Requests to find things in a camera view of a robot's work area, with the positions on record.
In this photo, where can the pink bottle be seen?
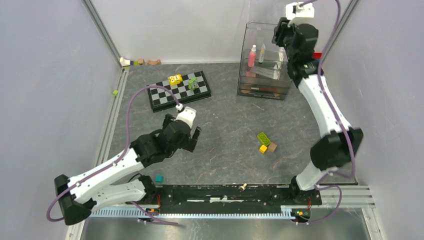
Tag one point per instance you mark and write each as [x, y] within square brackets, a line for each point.
[252, 56]

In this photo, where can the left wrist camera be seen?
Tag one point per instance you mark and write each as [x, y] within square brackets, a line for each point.
[185, 114]

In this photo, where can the yellow toy block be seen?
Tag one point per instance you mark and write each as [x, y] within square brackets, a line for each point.
[175, 79]

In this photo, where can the brown wooden cube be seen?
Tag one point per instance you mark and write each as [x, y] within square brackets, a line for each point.
[271, 147]

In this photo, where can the teal cube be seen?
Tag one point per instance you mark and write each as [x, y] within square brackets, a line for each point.
[159, 178]

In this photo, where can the green lego brick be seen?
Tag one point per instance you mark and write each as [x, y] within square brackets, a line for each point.
[262, 137]

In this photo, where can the white cream tube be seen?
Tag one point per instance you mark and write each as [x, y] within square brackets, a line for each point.
[262, 54]

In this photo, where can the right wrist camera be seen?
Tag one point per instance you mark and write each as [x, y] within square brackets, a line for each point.
[299, 13]

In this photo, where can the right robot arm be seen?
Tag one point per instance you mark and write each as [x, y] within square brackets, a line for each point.
[339, 141]

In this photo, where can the white chess pawn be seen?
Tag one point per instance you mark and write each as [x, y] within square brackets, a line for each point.
[243, 186]

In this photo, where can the clear acrylic makeup organizer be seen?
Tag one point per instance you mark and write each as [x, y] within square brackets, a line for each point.
[271, 56]

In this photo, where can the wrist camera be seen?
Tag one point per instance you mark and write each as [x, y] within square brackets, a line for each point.
[299, 13]
[185, 114]

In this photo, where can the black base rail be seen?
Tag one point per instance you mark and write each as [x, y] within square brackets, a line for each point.
[228, 199]

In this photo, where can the yellow cube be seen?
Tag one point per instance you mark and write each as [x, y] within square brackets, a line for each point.
[263, 149]

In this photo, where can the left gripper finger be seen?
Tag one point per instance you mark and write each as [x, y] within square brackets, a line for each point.
[192, 142]
[168, 122]

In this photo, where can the green toy block on chessboard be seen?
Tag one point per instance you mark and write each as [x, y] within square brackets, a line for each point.
[193, 83]

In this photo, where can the red blue bricks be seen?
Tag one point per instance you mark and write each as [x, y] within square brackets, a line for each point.
[318, 55]

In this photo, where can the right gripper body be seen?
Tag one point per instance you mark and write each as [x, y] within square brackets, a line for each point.
[288, 43]

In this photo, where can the black white chessboard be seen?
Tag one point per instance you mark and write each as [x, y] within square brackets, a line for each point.
[160, 99]

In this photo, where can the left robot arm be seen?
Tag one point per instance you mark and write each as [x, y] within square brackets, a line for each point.
[80, 195]

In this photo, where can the wooden blocks in corner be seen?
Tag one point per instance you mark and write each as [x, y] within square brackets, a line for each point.
[127, 62]

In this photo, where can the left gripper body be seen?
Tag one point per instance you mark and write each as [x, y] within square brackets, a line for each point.
[184, 143]

